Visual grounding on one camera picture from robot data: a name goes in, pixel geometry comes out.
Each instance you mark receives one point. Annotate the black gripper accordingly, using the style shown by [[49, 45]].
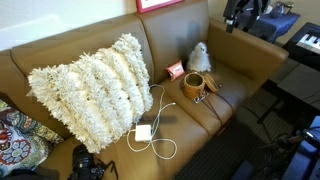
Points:
[[243, 8]]

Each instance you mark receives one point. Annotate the round wicker basket bag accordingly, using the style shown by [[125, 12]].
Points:
[[193, 89]]

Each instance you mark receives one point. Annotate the brown leather couch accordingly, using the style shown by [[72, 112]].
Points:
[[173, 30]]

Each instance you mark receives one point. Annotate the blue cloth covered table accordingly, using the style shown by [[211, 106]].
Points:
[[276, 25]]

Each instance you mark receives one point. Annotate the glass items on table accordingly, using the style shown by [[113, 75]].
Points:
[[281, 8]]

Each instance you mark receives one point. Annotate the white fluffy plush toy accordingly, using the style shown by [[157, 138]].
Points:
[[199, 58]]

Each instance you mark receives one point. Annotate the black piano keyboard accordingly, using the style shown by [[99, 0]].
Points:
[[300, 50]]

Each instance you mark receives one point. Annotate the pink tissue packet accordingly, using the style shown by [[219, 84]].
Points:
[[176, 70]]

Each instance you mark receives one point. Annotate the grey bench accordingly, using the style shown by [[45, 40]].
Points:
[[300, 83]]

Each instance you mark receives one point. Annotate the red framed picture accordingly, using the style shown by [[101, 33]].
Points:
[[141, 9]]

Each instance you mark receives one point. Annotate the dark woven rug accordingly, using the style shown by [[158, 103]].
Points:
[[220, 156]]

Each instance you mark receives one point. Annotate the white power adapter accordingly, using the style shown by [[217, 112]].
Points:
[[143, 133]]

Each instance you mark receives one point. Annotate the blue box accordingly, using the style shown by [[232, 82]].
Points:
[[306, 156]]

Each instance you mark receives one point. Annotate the white shaggy pillow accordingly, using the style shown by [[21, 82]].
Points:
[[96, 93]]

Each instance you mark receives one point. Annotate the floral patterned pillow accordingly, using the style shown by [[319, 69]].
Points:
[[20, 146]]

